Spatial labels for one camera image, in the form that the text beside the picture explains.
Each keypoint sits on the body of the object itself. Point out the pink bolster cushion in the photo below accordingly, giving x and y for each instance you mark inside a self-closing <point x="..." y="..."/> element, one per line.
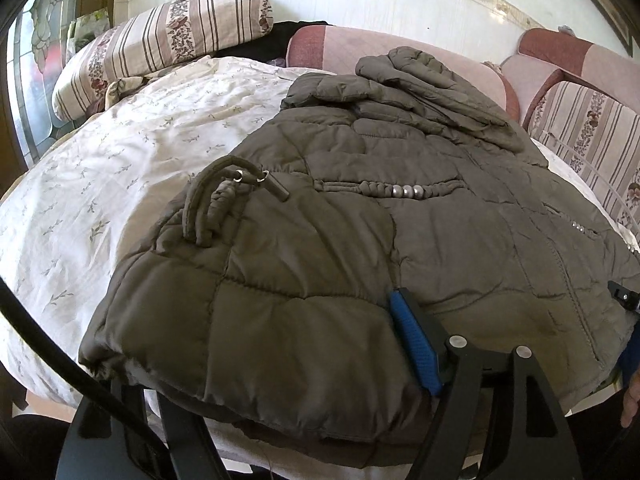
<point x="340" y="45"/>

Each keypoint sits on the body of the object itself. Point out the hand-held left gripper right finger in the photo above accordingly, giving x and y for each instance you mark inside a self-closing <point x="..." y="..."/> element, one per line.
<point x="415" y="345"/>

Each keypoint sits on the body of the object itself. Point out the green printed packet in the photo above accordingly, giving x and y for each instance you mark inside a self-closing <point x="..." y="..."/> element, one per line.
<point x="90" y="25"/>

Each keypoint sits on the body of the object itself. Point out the pink patchwork cushion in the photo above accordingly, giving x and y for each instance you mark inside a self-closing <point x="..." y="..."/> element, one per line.
<point x="590" y="65"/>

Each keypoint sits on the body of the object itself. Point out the small grey cloth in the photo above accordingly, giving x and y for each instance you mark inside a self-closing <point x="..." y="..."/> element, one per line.
<point x="565" y="29"/>

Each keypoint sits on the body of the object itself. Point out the striped floral sofa cushion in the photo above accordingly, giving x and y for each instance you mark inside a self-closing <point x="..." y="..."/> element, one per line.
<point x="590" y="120"/>

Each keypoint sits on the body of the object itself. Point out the stained glass window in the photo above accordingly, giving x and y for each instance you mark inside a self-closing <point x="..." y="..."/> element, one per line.
<point x="35" y="60"/>

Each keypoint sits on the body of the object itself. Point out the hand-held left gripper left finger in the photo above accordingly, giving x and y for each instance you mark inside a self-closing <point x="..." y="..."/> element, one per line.
<point x="185" y="435"/>

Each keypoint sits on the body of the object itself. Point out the black cloth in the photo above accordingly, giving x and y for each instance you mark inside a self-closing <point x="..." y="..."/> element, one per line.
<point x="270" y="42"/>

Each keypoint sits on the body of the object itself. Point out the striped floral pillow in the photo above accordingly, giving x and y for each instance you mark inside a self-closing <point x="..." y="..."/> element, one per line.
<point x="150" y="40"/>

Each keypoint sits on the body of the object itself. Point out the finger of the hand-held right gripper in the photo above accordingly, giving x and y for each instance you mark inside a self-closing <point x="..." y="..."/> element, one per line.
<point x="625" y="297"/>
<point x="631" y="355"/>

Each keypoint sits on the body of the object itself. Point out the white floral bed quilt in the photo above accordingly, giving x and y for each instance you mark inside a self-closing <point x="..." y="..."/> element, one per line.
<point x="100" y="185"/>

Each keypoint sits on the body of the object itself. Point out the beige crumpled cloth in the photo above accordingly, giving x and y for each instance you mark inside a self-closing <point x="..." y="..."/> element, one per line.
<point x="491" y="67"/>

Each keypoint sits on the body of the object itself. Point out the person's right hand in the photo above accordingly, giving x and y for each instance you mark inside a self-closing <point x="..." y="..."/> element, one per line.
<point x="631" y="405"/>

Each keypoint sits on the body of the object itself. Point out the olive hooded puffer jacket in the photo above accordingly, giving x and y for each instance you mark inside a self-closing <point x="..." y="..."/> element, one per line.
<point x="300" y="260"/>

